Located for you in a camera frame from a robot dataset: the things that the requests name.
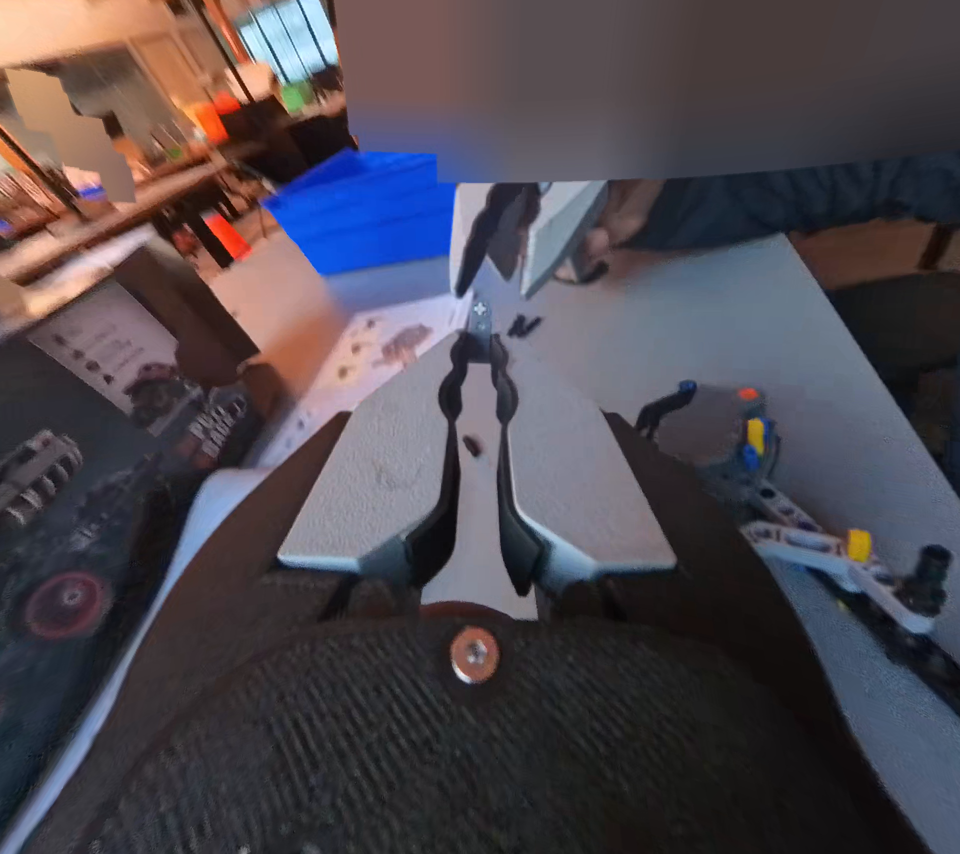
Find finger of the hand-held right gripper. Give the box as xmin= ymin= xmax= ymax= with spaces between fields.
xmin=453 ymin=183 xmax=541 ymax=296
xmin=519 ymin=181 xmax=609 ymax=300

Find lego instruction booklet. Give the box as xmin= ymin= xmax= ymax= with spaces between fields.
xmin=247 ymin=299 xmax=459 ymax=465

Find black lego set box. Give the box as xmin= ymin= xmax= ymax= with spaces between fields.
xmin=0 ymin=280 xmax=264 ymax=818

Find blue plastic bin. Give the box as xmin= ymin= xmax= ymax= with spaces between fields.
xmin=262 ymin=149 xmax=459 ymax=276

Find orange container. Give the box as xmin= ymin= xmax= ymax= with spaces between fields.
xmin=187 ymin=100 xmax=230 ymax=143

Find person's right forearm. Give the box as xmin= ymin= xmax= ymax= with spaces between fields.
xmin=633 ymin=153 xmax=960 ymax=249

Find background workbench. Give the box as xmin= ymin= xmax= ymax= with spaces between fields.
xmin=0 ymin=157 xmax=249 ymax=285

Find grey lego motor assembly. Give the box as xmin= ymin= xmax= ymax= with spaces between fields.
xmin=633 ymin=380 xmax=954 ymax=638

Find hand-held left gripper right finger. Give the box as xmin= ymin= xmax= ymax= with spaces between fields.
xmin=489 ymin=335 xmax=680 ymax=599

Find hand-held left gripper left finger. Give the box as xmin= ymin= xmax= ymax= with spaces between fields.
xmin=277 ymin=331 xmax=472 ymax=589

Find person's right hand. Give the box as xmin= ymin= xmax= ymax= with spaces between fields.
xmin=570 ymin=181 xmax=669 ymax=281

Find red container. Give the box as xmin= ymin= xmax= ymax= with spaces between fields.
xmin=202 ymin=213 xmax=252 ymax=263

